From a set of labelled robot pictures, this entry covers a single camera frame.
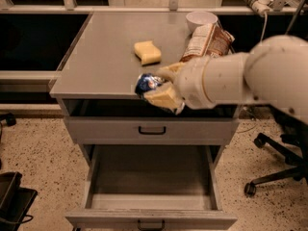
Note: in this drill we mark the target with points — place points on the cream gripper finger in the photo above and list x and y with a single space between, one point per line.
166 96
169 72

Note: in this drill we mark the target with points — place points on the blue pepsi can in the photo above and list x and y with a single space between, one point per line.
147 82

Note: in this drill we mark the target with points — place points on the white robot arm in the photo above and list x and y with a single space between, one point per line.
274 72

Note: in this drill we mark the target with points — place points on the grey drawer cabinet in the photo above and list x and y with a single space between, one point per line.
99 76

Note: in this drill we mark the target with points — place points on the closed grey top drawer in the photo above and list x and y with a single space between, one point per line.
151 130

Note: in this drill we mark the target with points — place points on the open grey middle drawer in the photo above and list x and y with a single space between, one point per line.
151 188

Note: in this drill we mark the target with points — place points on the yellow sponge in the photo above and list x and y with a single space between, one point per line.
147 52

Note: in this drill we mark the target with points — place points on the brown chip bag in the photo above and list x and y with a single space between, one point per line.
208 40

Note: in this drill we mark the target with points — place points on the white bowl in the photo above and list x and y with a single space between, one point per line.
196 19

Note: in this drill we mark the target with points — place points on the white power strip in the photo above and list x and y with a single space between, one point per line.
260 7

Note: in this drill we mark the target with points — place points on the black bin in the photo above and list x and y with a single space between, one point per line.
15 201

